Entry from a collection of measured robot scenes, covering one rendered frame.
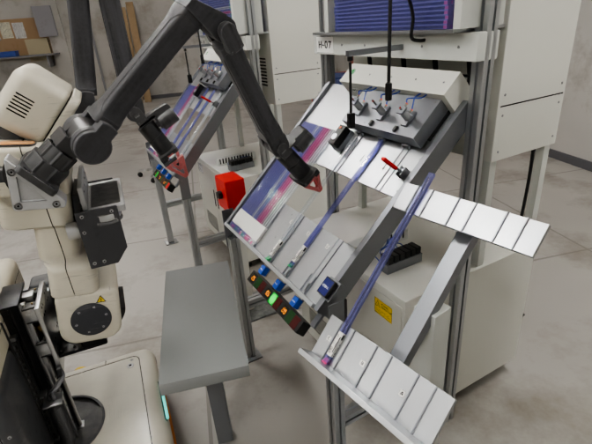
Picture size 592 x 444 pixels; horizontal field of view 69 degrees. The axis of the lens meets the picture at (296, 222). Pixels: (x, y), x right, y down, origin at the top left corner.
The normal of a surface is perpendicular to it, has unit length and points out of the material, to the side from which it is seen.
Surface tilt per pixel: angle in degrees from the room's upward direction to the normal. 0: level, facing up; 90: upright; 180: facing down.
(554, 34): 90
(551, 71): 90
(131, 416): 0
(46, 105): 90
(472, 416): 0
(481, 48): 90
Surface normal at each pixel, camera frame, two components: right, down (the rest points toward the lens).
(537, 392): -0.07, -0.90
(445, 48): -0.87, 0.26
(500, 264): 0.49, 0.34
